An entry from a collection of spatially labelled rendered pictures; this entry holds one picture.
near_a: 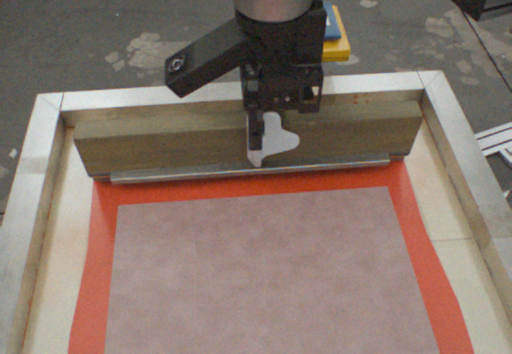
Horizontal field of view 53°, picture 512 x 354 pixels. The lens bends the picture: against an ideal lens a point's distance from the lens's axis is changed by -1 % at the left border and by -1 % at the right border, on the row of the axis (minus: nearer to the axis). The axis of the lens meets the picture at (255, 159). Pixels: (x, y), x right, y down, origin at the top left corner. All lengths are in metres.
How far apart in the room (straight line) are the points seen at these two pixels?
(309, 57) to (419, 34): 2.12
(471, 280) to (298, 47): 0.32
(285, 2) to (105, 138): 0.27
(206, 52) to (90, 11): 2.29
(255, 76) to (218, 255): 0.21
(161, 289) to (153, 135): 0.17
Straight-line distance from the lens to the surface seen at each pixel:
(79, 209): 0.67
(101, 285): 0.61
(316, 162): 0.65
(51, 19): 2.81
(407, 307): 0.60
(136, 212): 0.65
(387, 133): 0.64
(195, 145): 0.61
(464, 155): 0.70
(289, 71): 0.53
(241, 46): 0.51
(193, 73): 0.53
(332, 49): 0.87
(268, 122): 0.57
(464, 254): 0.65
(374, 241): 0.63
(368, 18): 2.68
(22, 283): 0.60
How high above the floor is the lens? 1.48
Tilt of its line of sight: 50 degrees down
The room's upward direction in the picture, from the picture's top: straight up
